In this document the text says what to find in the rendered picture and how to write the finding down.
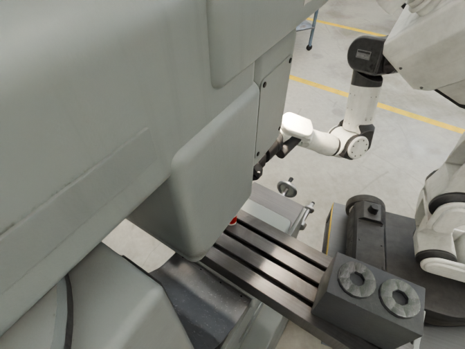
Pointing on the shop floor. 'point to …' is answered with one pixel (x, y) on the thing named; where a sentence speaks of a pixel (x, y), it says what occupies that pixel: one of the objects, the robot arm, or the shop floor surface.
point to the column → (101, 310)
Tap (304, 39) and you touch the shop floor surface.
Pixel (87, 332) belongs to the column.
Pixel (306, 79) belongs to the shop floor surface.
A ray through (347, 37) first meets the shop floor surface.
